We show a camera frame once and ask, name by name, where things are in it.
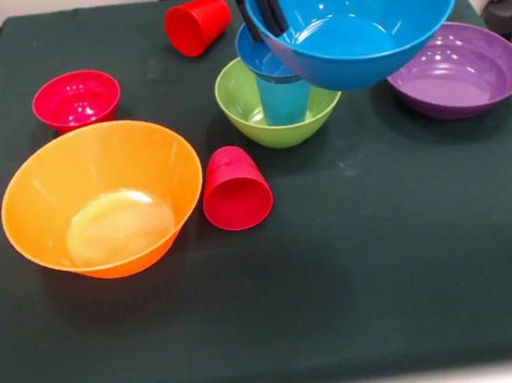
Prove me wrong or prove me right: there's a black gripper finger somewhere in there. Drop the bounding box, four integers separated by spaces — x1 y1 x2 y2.
227 0 265 46
250 0 290 41

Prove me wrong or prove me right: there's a small dark blue bowl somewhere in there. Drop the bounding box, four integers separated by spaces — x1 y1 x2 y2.
233 16 308 86

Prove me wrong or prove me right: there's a tall red cup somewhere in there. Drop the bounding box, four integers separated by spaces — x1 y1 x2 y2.
160 0 237 62

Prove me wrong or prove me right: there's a light blue bowl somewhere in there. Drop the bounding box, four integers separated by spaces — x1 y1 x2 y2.
244 0 467 103

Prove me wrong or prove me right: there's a light blue cup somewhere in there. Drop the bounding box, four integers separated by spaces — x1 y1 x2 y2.
254 67 316 129

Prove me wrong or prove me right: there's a green bowl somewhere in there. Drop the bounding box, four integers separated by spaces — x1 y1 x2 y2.
211 45 349 157

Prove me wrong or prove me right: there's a short crimson cup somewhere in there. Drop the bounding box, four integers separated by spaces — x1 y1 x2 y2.
196 141 278 235

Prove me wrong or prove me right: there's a purple bowl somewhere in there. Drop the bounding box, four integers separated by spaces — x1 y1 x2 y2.
380 13 512 128

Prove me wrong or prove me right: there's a small crimson bowl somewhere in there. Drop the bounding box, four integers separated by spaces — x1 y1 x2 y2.
28 66 125 138

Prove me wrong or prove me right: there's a large orange bowl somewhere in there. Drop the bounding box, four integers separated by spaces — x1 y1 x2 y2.
0 110 216 293

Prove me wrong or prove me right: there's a dark green tablecloth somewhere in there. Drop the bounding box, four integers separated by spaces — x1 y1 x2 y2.
0 0 512 383

